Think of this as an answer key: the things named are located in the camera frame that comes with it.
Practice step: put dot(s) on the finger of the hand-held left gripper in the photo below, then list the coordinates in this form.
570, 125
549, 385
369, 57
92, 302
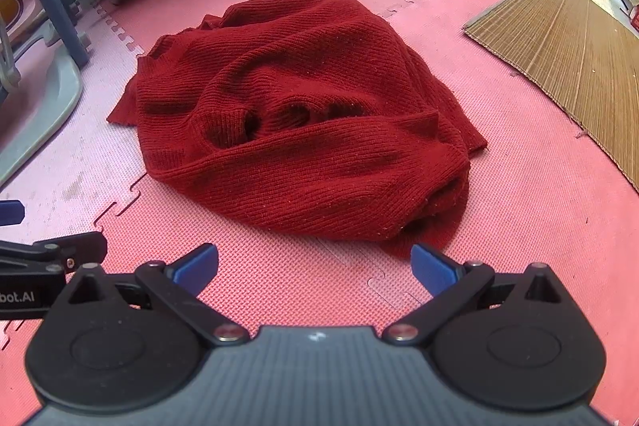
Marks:
11, 212
75, 249

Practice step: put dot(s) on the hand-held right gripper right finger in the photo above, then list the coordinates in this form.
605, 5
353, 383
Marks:
429, 271

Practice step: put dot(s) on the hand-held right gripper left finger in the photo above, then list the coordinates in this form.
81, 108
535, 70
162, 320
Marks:
197, 270

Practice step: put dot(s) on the red knit sweater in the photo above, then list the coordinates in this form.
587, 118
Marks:
309, 116

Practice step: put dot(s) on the pink foam floor mat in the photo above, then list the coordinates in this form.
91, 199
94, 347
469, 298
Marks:
65, 166

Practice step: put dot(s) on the grey blue toddler swing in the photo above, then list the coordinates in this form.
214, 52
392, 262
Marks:
45, 106

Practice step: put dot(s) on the red foam floor mat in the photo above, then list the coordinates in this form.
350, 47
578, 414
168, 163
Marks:
524, 206

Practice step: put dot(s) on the pink toy rocker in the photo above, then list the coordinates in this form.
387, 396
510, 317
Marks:
20, 2

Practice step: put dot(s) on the bamboo mat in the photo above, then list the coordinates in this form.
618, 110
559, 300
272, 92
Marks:
574, 46

